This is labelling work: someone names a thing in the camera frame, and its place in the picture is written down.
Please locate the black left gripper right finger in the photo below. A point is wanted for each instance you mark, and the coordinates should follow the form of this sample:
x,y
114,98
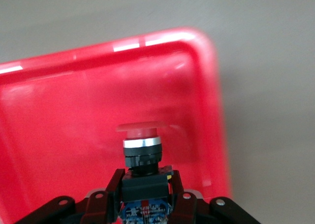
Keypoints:
x,y
187,209

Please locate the brown table cover sheet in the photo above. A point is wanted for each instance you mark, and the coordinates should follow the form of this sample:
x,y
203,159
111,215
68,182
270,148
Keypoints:
x,y
270,86

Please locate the red plastic tray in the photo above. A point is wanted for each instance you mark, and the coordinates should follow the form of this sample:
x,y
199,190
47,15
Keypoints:
x,y
61,110

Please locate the red push button switch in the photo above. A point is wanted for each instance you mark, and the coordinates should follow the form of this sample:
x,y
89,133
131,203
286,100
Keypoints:
x,y
142,150

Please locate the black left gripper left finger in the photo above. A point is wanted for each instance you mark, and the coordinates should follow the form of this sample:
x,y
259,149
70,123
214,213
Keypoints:
x,y
98,209

